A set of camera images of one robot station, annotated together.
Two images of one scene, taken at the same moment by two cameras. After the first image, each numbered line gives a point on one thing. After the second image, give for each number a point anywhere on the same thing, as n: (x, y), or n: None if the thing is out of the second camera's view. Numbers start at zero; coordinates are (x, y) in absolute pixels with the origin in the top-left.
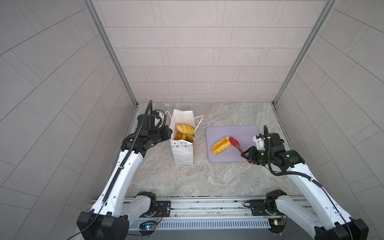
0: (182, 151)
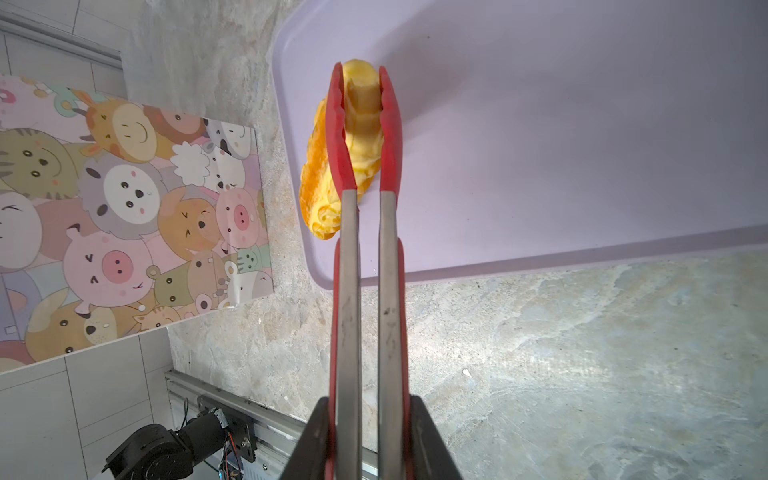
0: (117, 219)
